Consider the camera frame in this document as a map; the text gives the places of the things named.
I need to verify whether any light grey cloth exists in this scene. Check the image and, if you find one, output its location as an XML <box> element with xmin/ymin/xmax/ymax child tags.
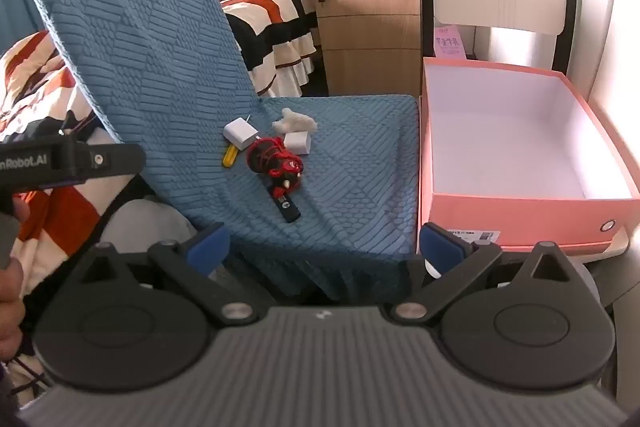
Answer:
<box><xmin>97</xmin><ymin>199</ymin><xmax>198</xmax><ymax>260</ymax></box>

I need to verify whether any white cube adapter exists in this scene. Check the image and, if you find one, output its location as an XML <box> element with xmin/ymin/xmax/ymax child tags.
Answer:
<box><xmin>284</xmin><ymin>132</ymin><xmax>311</xmax><ymax>156</ymax></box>

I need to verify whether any red and black toy figure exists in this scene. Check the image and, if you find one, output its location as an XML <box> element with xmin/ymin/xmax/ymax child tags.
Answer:
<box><xmin>247</xmin><ymin>136</ymin><xmax>306</xmax><ymax>192</ymax></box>

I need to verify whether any pink box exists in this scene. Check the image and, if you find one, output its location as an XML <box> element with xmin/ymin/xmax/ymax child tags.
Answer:
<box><xmin>433</xmin><ymin>24</ymin><xmax>469</xmax><ymax>60</ymax></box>

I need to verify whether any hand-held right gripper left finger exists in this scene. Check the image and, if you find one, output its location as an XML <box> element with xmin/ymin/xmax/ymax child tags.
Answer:
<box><xmin>75</xmin><ymin>223</ymin><xmax>261</xmax><ymax>326</ymax></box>

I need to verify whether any orange-rimmed white box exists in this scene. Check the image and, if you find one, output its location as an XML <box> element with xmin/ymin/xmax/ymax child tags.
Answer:
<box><xmin>419</xmin><ymin>57</ymin><xmax>640</xmax><ymax>255</ymax></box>

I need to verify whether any person's left hand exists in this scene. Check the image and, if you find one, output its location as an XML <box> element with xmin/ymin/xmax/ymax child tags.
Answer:
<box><xmin>0</xmin><ymin>196</ymin><xmax>32</xmax><ymax>362</ymax></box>

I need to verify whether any blue quilted cloth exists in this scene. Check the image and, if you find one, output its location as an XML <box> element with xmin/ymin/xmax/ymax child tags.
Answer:
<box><xmin>25</xmin><ymin>0</ymin><xmax>421</xmax><ymax>305</ymax></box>

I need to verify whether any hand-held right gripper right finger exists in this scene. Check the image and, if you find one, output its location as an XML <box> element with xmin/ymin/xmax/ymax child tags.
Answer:
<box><xmin>382</xmin><ymin>223</ymin><xmax>574</xmax><ymax>326</ymax></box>

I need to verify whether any wooden cabinet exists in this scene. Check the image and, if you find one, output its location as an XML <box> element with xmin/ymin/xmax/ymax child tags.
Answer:
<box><xmin>304</xmin><ymin>0</ymin><xmax>424</xmax><ymax>98</ymax></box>

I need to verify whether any striped bed cover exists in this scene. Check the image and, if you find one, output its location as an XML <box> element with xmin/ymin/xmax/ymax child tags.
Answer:
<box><xmin>204</xmin><ymin>0</ymin><xmax>319</xmax><ymax>98</ymax></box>

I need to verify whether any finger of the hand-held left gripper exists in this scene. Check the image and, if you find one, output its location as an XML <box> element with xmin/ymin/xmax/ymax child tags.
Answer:
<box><xmin>89</xmin><ymin>143</ymin><xmax>147</xmax><ymax>182</ymax></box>

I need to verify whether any black usb stick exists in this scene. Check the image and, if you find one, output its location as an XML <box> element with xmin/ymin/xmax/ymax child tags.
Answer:
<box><xmin>270</xmin><ymin>183</ymin><xmax>302</xmax><ymax>224</ymax></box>

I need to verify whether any white charger plug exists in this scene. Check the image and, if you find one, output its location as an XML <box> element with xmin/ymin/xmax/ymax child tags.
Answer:
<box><xmin>223</xmin><ymin>116</ymin><xmax>259</xmax><ymax>152</ymax></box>

